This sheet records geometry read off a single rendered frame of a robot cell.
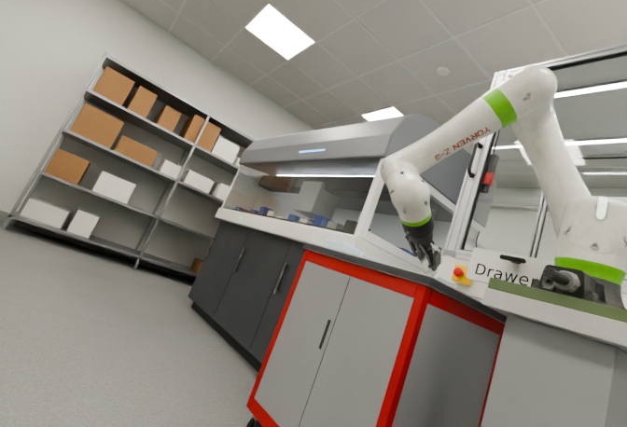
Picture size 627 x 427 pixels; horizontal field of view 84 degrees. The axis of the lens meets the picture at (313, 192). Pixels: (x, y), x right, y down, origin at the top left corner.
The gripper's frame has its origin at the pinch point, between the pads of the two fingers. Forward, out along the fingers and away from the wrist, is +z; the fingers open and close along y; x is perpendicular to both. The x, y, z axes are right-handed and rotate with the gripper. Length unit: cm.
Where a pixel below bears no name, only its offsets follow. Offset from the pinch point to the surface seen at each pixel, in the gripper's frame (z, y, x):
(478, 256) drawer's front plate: 1.3, -9.9, -13.2
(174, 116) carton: 14, 372, -11
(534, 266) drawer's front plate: -2.9, -26.2, -16.4
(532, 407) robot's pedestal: -18, -46, 24
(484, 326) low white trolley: 22.0, -17.9, -1.4
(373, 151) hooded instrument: 6, 75, -48
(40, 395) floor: -25, 52, 118
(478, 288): 36.8, -2.3, -20.6
